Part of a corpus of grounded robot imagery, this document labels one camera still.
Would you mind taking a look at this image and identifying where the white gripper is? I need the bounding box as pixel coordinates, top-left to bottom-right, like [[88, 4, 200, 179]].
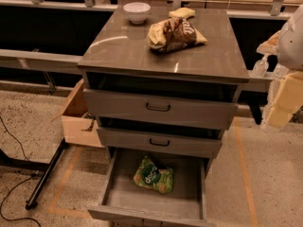
[[265, 63, 303, 129]]

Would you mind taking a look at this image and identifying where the green rice chip bag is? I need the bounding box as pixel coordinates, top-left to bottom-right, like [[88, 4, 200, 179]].
[[133, 156, 174, 194]]

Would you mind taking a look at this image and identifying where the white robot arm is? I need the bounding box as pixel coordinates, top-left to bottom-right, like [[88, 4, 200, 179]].
[[253, 5, 303, 130]]

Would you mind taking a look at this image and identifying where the grey drawer cabinet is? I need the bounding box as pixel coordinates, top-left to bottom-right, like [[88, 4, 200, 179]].
[[77, 4, 250, 163]]

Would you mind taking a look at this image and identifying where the grey middle drawer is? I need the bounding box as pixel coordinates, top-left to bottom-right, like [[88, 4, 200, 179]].
[[97, 127, 222, 158]]

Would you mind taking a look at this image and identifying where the brown chip bag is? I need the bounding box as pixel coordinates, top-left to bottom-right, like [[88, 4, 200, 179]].
[[147, 17, 207, 53]]

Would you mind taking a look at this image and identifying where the grey open bottom drawer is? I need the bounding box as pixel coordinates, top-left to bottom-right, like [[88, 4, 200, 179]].
[[88, 148, 216, 227]]

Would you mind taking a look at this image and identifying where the grey top drawer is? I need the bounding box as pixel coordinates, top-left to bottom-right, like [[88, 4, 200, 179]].
[[83, 89, 238, 130]]

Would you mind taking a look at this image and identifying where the clear bottle left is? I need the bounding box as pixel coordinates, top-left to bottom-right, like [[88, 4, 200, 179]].
[[252, 55, 269, 78]]

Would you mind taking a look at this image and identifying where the yellow sponge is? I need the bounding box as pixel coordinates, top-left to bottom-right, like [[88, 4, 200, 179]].
[[169, 8, 196, 19]]

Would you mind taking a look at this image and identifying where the white bowl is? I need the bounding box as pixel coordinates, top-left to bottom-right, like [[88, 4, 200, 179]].
[[123, 2, 151, 24]]

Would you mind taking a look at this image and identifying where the cardboard box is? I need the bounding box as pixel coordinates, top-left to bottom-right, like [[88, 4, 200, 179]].
[[53, 79, 102, 148]]

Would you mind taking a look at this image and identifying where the black metal floor bar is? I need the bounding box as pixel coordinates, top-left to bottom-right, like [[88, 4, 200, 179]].
[[26, 139, 68, 210]]

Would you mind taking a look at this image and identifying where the grey metal shelf rail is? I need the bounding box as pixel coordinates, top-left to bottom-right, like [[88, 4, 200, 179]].
[[0, 49, 81, 75]]

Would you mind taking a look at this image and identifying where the black floor cable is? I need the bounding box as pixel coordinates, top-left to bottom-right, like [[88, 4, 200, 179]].
[[0, 116, 43, 227]]

